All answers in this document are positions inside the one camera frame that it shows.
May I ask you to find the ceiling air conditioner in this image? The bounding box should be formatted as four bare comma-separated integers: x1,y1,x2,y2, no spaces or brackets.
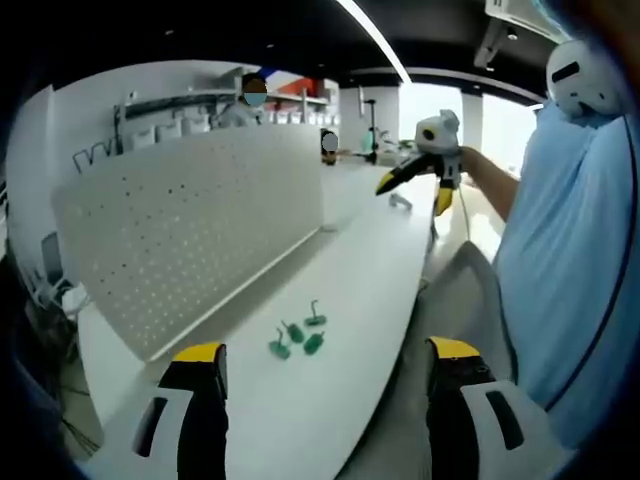
473,0,574,69

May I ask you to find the white chest-worn device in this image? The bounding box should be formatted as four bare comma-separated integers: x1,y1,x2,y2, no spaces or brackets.
545,39,622,119

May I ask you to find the person in light blue shirt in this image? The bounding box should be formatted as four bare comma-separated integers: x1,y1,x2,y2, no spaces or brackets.
493,97,640,451

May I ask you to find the black wire rack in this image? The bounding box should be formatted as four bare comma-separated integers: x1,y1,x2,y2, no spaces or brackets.
71,141,122,175

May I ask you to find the white perforated mounting plate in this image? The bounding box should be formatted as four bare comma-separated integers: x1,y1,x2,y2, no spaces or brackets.
51,126,327,364

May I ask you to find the ceiling light strip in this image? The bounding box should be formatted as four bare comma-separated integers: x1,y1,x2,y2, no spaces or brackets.
335,0,414,85

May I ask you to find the shelf with white bins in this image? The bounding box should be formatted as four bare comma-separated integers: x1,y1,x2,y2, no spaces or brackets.
113,77,342,151

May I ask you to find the kick scooter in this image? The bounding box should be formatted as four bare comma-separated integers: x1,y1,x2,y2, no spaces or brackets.
360,98,382,165

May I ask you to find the green hook assembly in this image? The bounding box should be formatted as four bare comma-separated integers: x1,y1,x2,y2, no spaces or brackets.
280,319,305,345
303,299,327,328
268,327,292,360
302,330,327,357

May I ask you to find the tangle of floor cables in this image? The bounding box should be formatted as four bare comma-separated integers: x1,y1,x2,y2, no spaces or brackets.
22,277,104,456

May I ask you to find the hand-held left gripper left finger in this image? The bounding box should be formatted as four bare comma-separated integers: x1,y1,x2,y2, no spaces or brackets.
102,342,231,480

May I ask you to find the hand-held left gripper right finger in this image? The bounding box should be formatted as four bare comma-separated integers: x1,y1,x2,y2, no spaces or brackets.
424,335,569,480

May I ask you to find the grey office chair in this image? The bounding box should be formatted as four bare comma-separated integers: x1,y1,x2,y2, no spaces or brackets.
39,231,67,282

